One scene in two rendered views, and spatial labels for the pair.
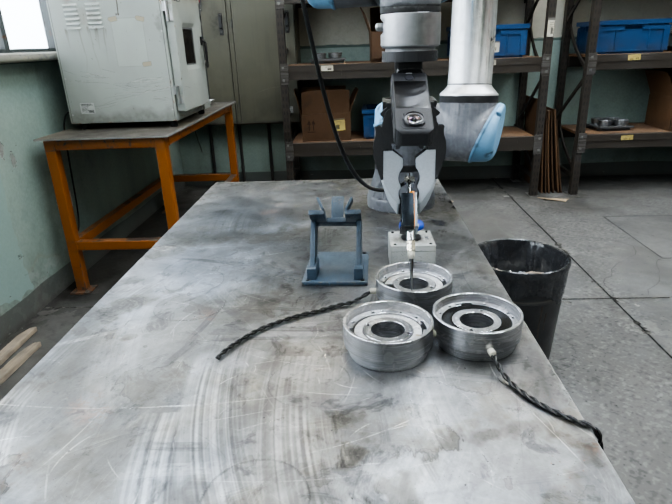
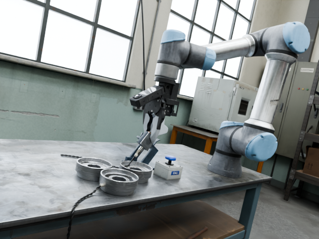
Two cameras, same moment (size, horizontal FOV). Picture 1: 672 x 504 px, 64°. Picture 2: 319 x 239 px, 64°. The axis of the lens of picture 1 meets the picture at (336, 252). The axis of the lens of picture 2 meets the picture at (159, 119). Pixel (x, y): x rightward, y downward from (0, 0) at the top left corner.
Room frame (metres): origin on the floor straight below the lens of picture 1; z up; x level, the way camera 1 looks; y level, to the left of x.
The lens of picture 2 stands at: (0.13, -0.69, 1.07)
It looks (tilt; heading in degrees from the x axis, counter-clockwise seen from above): 5 degrees down; 44
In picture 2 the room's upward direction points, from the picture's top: 11 degrees clockwise
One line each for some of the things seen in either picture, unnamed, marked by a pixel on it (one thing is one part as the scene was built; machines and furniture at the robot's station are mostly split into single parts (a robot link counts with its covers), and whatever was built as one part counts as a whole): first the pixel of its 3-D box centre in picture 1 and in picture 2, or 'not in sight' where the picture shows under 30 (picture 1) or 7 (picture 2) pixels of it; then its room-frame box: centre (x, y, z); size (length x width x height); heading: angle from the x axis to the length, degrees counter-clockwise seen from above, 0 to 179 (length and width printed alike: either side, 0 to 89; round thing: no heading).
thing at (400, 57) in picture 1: (408, 98); (163, 97); (0.74, -0.10, 1.07); 0.09 x 0.08 x 0.12; 175
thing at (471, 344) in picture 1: (476, 326); (118, 181); (0.57, -0.17, 0.82); 0.10 x 0.10 x 0.04
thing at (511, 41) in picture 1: (485, 41); not in sight; (4.25, -1.16, 1.11); 0.52 x 0.38 x 0.22; 87
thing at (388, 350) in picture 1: (387, 335); (93, 169); (0.56, -0.06, 0.82); 0.10 x 0.10 x 0.04
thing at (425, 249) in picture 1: (410, 248); (169, 169); (0.83, -0.12, 0.82); 0.08 x 0.07 x 0.05; 177
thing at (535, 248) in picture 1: (514, 309); not in sight; (1.75, -0.64, 0.21); 0.34 x 0.34 x 0.43
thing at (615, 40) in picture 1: (621, 36); not in sight; (4.21, -2.14, 1.11); 0.52 x 0.38 x 0.22; 87
